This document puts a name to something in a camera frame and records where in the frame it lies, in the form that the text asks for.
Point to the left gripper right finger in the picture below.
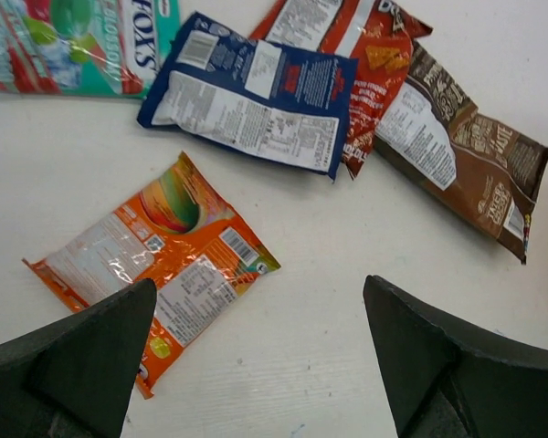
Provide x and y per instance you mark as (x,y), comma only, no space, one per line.
(446,377)

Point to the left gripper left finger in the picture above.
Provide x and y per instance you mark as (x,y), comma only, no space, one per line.
(74,377)

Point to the brown chip bag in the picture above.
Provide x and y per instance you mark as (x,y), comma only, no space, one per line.
(484,171)

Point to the red Doritos chip bag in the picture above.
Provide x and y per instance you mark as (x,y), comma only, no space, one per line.
(378,34)

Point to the blue snack bag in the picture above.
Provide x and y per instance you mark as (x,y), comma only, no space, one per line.
(267,100)

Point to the teal Fox's candy bag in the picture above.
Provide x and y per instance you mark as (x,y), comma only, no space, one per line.
(101,48)

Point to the orange snack packet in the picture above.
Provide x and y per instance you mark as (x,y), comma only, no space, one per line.
(183,235)

